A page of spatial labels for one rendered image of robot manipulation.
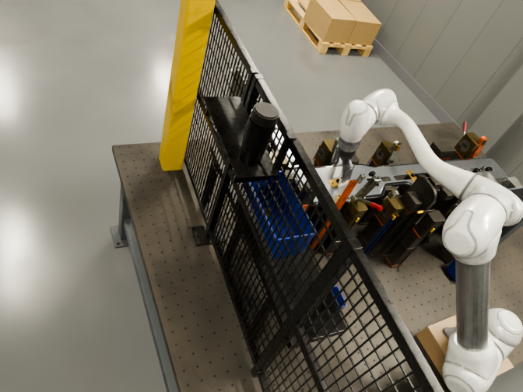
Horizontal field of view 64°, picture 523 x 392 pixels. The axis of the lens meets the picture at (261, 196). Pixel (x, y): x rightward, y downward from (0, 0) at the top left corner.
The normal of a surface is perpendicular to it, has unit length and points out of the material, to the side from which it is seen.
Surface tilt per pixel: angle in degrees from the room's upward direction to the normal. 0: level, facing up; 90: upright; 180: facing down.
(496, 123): 90
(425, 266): 0
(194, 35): 90
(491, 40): 90
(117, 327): 0
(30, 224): 0
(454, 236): 90
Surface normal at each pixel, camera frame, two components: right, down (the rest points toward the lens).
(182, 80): 0.35, 0.76
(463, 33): -0.88, 0.13
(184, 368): 0.27, -0.65
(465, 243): -0.76, 0.35
